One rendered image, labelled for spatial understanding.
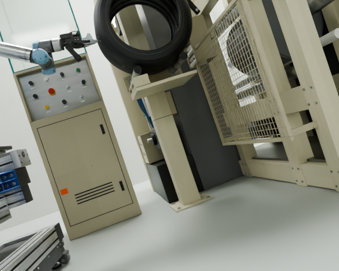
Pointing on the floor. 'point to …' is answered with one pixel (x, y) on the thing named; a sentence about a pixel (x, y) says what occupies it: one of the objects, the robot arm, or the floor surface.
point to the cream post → (162, 116)
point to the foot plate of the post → (190, 203)
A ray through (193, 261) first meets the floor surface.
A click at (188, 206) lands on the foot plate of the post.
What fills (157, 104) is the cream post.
